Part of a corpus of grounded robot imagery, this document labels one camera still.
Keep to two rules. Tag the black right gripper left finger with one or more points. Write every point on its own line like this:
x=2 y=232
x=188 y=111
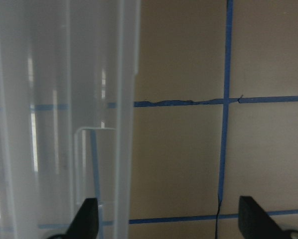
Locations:
x=85 y=224

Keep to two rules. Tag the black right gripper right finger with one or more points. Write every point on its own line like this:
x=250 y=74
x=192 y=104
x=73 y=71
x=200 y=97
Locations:
x=255 y=223

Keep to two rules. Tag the clear ribbed box lid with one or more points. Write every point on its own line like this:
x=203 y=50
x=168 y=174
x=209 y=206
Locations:
x=67 y=76

